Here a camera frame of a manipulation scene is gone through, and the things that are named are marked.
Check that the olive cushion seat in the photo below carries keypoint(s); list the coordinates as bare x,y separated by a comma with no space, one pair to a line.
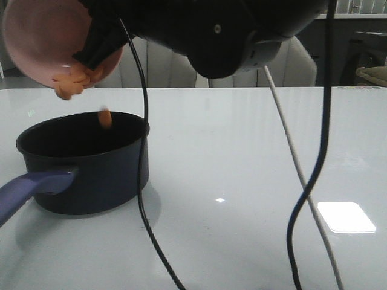
373,76

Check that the orange ham slices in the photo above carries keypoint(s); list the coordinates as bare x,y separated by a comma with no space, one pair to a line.
78,79

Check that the pink bowl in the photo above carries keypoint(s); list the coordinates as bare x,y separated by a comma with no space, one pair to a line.
41,37

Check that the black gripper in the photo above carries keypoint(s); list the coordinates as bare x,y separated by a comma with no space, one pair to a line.
219,38

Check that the left grey chair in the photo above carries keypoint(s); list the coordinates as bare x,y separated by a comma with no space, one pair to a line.
162,68

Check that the grey chair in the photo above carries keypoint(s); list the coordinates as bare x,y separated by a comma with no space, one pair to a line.
162,68
292,67

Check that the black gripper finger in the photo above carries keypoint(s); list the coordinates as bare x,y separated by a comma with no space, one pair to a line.
105,36

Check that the right grey chair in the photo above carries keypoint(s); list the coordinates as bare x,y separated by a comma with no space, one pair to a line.
292,67

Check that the dark counter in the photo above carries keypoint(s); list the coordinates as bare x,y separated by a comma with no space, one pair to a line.
344,26

